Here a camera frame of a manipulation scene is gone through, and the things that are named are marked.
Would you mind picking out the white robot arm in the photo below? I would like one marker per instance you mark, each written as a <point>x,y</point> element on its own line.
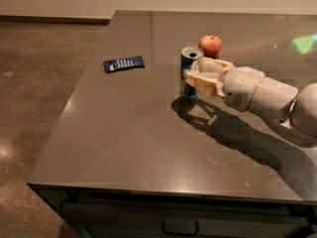
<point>288,111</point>

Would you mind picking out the dark drawer with handle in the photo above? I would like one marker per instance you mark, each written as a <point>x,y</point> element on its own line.
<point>124,221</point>

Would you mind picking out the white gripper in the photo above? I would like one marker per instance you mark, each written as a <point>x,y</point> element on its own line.
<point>239,87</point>

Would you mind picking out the Red Bull can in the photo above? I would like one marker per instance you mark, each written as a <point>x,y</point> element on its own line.
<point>189,55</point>

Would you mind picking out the red apple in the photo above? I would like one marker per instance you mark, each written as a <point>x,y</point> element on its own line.
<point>211,46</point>

